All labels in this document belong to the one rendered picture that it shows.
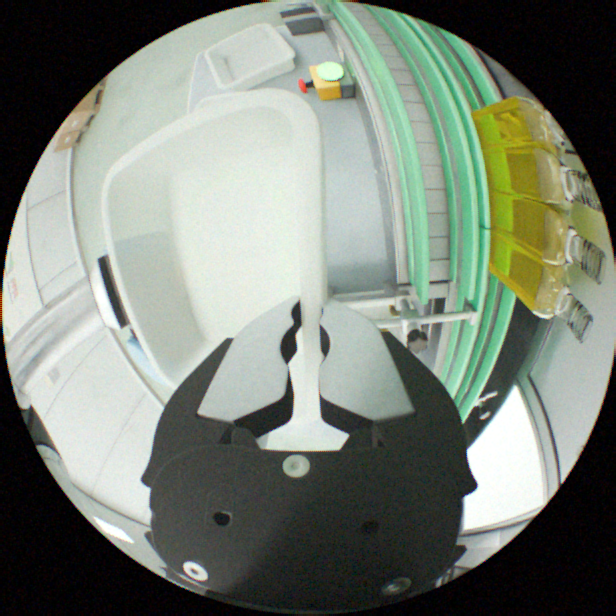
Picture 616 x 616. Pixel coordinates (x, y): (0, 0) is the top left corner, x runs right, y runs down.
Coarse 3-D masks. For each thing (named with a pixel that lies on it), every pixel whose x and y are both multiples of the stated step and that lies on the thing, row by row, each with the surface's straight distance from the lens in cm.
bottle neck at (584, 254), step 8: (568, 240) 23; (576, 240) 23; (584, 240) 23; (568, 248) 23; (576, 248) 23; (584, 248) 22; (592, 248) 22; (568, 256) 24; (576, 256) 23; (584, 256) 22; (592, 256) 22; (600, 256) 22; (576, 264) 23; (584, 264) 22; (592, 264) 22; (600, 264) 21; (584, 272) 24; (592, 272) 22; (600, 272) 24; (600, 280) 23
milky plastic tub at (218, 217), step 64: (192, 128) 12; (256, 128) 13; (320, 128) 9; (128, 192) 21; (192, 192) 21; (256, 192) 17; (320, 192) 9; (128, 256) 20; (192, 256) 22; (256, 256) 18; (320, 256) 9; (192, 320) 26
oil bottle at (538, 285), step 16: (496, 240) 31; (496, 256) 31; (512, 256) 28; (528, 256) 26; (496, 272) 32; (512, 272) 29; (528, 272) 26; (544, 272) 24; (560, 272) 26; (512, 288) 29; (528, 288) 26; (544, 288) 24; (560, 288) 25; (528, 304) 27; (544, 304) 25
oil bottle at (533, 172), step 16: (496, 160) 29; (512, 160) 26; (528, 160) 24; (544, 160) 23; (560, 160) 24; (496, 176) 29; (512, 176) 26; (528, 176) 24; (544, 176) 23; (560, 176) 23; (512, 192) 27; (528, 192) 25; (544, 192) 23; (560, 192) 23; (560, 208) 26
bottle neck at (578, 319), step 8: (568, 296) 25; (560, 304) 25; (568, 304) 24; (576, 304) 24; (560, 312) 25; (568, 312) 24; (576, 312) 23; (584, 312) 24; (568, 320) 24; (576, 320) 23; (584, 320) 23; (592, 320) 24; (576, 328) 23; (584, 328) 23; (576, 336) 24; (584, 336) 25
